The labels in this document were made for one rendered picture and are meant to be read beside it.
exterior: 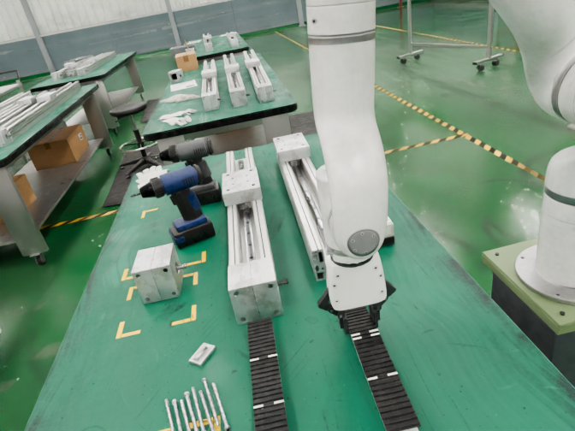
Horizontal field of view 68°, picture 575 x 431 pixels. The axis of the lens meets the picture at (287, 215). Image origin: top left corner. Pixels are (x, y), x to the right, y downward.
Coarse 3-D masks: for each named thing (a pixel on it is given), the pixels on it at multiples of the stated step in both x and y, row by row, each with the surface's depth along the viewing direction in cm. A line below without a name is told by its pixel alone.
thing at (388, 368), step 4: (384, 364) 72; (388, 364) 72; (392, 364) 72; (368, 368) 72; (372, 368) 72; (376, 368) 71; (380, 368) 71; (384, 368) 71; (388, 368) 71; (392, 368) 71; (368, 372) 71; (372, 372) 71; (376, 372) 71; (380, 372) 71; (384, 372) 71; (388, 372) 71; (368, 376) 70; (372, 376) 70
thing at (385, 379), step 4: (392, 372) 70; (396, 372) 70; (376, 376) 70; (380, 376) 70; (384, 376) 70; (388, 376) 70; (392, 376) 70; (396, 376) 70; (368, 380) 70; (372, 380) 70; (376, 380) 70; (380, 380) 70; (384, 380) 69; (388, 380) 69; (392, 380) 69; (396, 380) 69; (372, 384) 69; (376, 384) 69; (380, 384) 69; (384, 384) 69
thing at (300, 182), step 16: (304, 160) 145; (288, 176) 135; (304, 176) 143; (288, 192) 137; (304, 192) 129; (304, 208) 115; (304, 224) 107; (320, 224) 111; (304, 240) 113; (320, 240) 107; (320, 256) 100; (320, 272) 99
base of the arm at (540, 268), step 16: (544, 192) 78; (544, 208) 78; (560, 208) 74; (544, 224) 79; (560, 224) 75; (544, 240) 80; (560, 240) 77; (528, 256) 90; (544, 256) 81; (560, 256) 78; (528, 272) 85; (544, 272) 82; (560, 272) 79; (544, 288) 81; (560, 288) 80
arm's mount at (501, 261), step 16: (528, 240) 96; (496, 256) 93; (512, 256) 92; (496, 272) 91; (512, 272) 88; (512, 288) 86; (528, 288) 83; (528, 304) 82; (544, 304) 79; (560, 304) 78; (544, 320) 78; (560, 320) 75
